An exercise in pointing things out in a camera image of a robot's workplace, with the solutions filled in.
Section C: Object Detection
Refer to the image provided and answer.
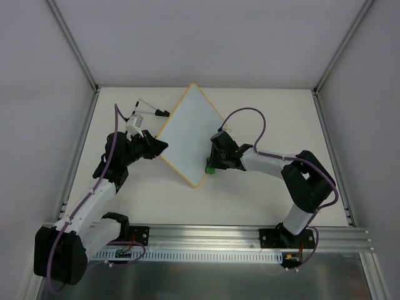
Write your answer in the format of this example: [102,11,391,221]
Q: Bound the green whiteboard eraser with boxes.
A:
[205,157,216,174]

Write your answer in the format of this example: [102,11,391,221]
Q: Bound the yellow framed whiteboard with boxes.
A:
[157,83,224,188]

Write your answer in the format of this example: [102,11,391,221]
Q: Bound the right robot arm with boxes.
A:
[206,138,339,249]

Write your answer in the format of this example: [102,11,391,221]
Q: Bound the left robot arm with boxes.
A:
[33,130,168,285]

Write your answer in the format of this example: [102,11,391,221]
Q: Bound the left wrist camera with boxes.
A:
[125,114,144,138]

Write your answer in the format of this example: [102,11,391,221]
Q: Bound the whiteboard wire stand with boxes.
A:
[132,99,170,118]

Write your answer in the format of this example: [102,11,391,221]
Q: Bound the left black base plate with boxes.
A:
[106,225,150,246]

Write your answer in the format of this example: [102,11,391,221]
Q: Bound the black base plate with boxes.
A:
[258,228,315,249]
[106,225,150,246]

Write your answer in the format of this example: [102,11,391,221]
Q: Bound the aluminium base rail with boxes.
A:
[36,222,374,253]

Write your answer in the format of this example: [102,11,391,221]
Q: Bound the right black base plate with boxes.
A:
[258,228,315,249]

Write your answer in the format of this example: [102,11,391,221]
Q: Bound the white slotted cable duct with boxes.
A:
[91,247,283,264]

